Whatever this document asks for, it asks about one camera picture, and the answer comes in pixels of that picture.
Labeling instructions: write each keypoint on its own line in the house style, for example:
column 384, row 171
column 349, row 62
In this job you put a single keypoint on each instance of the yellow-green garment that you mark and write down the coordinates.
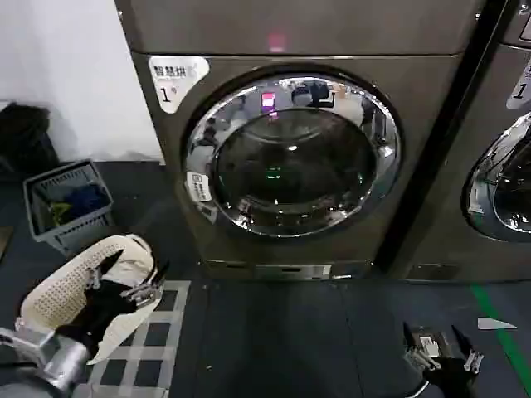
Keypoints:
column 58, row 208

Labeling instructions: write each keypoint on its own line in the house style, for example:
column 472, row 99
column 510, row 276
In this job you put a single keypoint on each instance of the white power adapter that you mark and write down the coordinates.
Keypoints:
column 428, row 346

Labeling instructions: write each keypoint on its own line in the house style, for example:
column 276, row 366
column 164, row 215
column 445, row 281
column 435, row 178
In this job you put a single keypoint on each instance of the round glass dryer door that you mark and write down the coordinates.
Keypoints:
column 290, row 166
column 510, row 186

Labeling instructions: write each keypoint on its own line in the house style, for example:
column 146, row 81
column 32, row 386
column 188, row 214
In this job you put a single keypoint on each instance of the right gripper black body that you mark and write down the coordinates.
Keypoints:
column 450, row 381

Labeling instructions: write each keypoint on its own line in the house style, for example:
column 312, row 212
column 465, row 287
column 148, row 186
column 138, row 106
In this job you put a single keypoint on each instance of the white number label sticker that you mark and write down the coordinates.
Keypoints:
column 520, row 89
column 170, row 79

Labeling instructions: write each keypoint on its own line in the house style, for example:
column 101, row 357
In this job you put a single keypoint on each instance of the blue garment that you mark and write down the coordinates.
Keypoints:
column 88, row 195

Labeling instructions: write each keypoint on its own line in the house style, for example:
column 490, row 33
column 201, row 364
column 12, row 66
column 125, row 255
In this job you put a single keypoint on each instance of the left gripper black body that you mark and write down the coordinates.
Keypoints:
column 103, row 307

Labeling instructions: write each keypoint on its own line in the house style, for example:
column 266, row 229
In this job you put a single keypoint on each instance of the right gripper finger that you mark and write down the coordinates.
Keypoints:
column 472, row 358
column 417, row 352

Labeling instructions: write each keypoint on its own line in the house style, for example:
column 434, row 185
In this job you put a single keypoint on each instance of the white cloth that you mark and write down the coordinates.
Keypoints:
column 132, row 261

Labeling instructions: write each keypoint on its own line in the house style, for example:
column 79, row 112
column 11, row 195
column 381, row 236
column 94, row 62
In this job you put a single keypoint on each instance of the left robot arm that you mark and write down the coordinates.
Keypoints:
column 25, row 383

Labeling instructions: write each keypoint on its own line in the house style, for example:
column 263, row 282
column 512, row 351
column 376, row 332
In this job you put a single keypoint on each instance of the grey slotted plastic basket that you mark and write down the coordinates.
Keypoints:
column 83, row 234

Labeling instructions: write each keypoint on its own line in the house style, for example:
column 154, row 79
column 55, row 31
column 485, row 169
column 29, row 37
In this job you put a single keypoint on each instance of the black bag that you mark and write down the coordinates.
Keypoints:
column 25, row 137

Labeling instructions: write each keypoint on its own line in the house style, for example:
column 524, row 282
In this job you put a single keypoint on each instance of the grey checkered floor mat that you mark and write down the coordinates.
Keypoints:
column 157, row 348

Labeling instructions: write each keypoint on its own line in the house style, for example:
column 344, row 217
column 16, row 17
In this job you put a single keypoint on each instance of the grey front-load dryer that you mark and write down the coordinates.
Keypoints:
column 174, row 232
column 448, row 232

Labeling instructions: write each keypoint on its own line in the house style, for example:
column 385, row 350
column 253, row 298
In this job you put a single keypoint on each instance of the cream perforated laundry basket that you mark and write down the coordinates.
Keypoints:
column 54, row 290

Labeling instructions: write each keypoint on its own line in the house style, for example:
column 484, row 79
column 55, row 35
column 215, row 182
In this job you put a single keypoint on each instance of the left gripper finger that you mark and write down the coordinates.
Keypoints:
column 103, row 269
column 147, row 290

